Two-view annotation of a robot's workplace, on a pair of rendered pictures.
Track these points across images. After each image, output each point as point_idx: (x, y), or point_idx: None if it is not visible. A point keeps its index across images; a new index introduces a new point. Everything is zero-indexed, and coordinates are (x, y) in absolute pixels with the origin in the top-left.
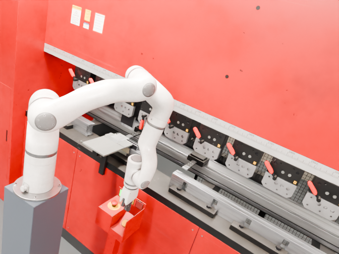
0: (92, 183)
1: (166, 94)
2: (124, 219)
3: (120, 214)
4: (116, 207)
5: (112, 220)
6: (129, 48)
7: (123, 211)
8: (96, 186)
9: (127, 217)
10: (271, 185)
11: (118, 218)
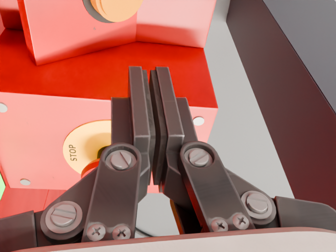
0: (11, 213)
1: None
2: (96, 20)
3: (106, 72)
4: (110, 137)
5: (194, 74)
6: None
7: (70, 75)
8: (7, 203)
9: (68, 12)
10: None
11: (130, 58)
